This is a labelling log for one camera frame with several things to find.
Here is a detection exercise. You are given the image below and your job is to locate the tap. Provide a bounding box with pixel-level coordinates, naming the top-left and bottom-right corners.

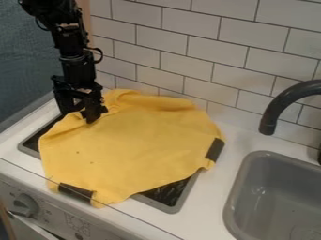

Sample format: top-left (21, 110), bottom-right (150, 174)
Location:
top-left (256, 79), bottom-right (321, 166)

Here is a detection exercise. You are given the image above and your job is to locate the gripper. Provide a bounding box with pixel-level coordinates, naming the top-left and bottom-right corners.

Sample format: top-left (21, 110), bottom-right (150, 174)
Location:
top-left (50, 74), bottom-right (110, 125)

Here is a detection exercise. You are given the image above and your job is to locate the toy sink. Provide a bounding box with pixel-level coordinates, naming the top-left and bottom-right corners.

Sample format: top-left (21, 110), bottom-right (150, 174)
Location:
top-left (222, 150), bottom-right (321, 240)

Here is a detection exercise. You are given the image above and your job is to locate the yellow cloth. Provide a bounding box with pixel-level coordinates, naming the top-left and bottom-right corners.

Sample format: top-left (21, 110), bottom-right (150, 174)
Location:
top-left (38, 88), bottom-right (227, 209)

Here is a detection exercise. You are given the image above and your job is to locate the toy stove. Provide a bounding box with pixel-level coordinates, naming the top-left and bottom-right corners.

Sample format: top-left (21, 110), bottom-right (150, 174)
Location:
top-left (16, 113), bottom-right (203, 215)

